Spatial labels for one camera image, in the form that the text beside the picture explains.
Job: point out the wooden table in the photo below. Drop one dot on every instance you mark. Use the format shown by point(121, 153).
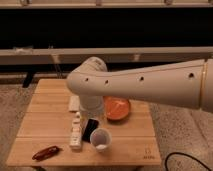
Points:
point(47, 122)

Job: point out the black phone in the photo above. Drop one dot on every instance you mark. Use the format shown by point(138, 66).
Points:
point(91, 125)

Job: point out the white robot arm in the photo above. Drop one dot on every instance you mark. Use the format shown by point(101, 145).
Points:
point(186, 84)

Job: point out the clear plastic cup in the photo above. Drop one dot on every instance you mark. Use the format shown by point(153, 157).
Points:
point(100, 139)

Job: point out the white rectangular box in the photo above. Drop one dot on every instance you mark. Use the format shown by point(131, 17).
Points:
point(74, 104)

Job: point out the long wooden shelf rail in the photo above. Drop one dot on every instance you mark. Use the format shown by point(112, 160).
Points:
point(26, 56)

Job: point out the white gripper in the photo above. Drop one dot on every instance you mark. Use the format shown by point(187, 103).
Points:
point(91, 106)

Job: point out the white plastic bottle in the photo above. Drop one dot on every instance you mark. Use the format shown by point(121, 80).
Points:
point(76, 132)

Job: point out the orange bowl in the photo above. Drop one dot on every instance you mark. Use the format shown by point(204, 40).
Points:
point(116, 108)

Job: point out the red-brown chili pepper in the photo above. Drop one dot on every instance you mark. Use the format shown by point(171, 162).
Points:
point(46, 153)

